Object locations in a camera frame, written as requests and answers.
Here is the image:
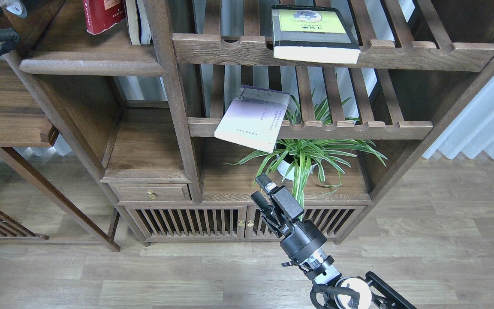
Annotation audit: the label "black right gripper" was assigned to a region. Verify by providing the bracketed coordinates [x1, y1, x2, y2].
[250, 173, 327, 269]

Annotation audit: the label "brass drawer knob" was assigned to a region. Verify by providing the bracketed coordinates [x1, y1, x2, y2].
[147, 190, 157, 200]

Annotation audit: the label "white curtain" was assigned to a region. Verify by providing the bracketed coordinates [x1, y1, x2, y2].
[423, 77, 494, 160]

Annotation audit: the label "dark wooden bookshelf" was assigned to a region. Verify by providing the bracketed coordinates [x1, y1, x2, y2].
[0, 0, 494, 242]

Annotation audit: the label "red book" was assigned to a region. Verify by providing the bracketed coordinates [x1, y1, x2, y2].
[83, 0, 125, 35]

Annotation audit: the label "brass cabinet door knobs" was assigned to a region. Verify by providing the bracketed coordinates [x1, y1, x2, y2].
[238, 220, 254, 227]

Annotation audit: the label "green spider plant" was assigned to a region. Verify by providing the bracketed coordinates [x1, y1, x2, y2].
[236, 98, 386, 206]

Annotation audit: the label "white plant pot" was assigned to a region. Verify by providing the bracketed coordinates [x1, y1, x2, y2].
[277, 154, 317, 181]

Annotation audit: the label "upright cream books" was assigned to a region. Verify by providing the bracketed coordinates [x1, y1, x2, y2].
[124, 0, 152, 45]

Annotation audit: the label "white and purple book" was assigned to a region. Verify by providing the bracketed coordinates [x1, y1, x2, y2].
[214, 85, 290, 153]

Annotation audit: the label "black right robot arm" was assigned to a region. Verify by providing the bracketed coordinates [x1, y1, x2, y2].
[251, 174, 413, 309]

